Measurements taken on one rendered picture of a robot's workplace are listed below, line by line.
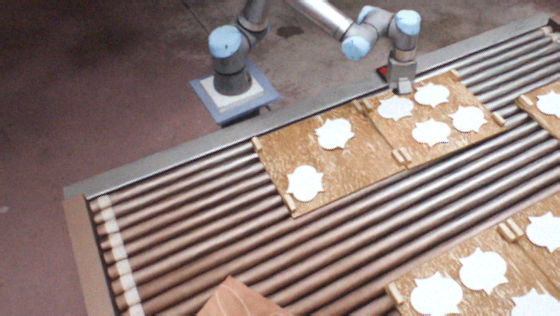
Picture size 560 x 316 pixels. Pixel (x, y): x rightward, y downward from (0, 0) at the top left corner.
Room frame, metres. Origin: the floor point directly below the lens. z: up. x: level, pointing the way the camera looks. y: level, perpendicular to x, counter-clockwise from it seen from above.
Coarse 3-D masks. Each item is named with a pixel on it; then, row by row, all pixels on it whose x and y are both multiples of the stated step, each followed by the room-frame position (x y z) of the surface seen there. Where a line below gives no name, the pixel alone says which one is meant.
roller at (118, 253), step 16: (528, 80) 1.49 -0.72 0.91; (480, 96) 1.38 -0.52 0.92; (496, 96) 1.40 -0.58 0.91; (256, 192) 0.90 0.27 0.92; (272, 192) 0.91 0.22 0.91; (224, 208) 0.84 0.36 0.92; (240, 208) 0.86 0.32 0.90; (176, 224) 0.78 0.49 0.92; (192, 224) 0.78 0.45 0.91; (144, 240) 0.72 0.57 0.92; (160, 240) 0.73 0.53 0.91; (112, 256) 0.67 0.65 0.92; (128, 256) 0.68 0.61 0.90
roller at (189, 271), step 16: (512, 128) 1.24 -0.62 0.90; (400, 176) 0.99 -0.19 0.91; (368, 192) 0.93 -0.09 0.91; (320, 208) 0.85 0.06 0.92; (336, 208) 0.86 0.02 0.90; (288, 224) 0.79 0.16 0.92; (304, 224) 0.80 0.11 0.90; (240, 240) 0.73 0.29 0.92; (256, 240) 0.73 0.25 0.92; (272, 240) 0.75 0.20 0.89; (208, 256) 0.68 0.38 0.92; (224, 256) 0.68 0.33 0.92; (176, 272) 0.63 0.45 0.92; (192, 272) 0.63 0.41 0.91; (144, 288) 0.58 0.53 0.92; (160, 288) 0.58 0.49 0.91; (128, 304) 0.54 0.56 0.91
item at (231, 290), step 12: (228, 276) 0.56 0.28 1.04; (228, 288) 0.53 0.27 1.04; (240, 288) 0.53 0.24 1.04; (216, 300) 0.50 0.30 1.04; (228, 300) 0.50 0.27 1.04; (240, 300) 0.50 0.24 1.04; (252, 300) 0.50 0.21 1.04; (264, 300) 0.50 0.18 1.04; (204, 312) 0.47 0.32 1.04; (216, 312) 0.47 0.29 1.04; (228, 312) 0.47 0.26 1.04; (240, 312) 0.47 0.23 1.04; (252, 312) 0.47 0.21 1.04; (264, 312) 0.47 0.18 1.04; (276, 312) 0.47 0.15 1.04; (288, 312) 0.48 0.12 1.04
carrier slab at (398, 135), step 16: (432, 80) 1.45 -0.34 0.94; (448, 80) 1.45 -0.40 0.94; (384, 96) 1.35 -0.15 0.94; (400, 96) 1.35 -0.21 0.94; (448, 96) 1.36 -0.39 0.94; (464, 96) 1.36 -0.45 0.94; (416, 112) 1.27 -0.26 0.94; (432, 112) 1.27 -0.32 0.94; (448, 112) 1.27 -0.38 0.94; (384, 128) 1.18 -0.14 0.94; (400, 128) 1.19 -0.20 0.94; (480, 128) 1.20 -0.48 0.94; (496, 128) 1.20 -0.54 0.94; (400, 144) 1.11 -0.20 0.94; (416, 144) 1.11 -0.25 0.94; (448, 144) 1.12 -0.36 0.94; (464, 144) 1.12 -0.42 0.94; (416, 160) 1.04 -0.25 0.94; (432, 160) 1.05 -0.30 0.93
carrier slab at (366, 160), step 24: (312, 120) 1.21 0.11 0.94; (360, 120) 1.22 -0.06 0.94; (264, 144) 1.09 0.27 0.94; (288, 144) 1.09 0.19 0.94; (312, 144) 1.10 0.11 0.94; (360, 144) 1.10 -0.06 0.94; (384, 144) 1.11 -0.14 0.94; (288, 168) 0.99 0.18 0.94; (336, 168) 1.00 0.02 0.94; (360, 168) 1.00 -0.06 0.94; (384, 168) 1.00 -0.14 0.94; (336, 192) 0.90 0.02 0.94
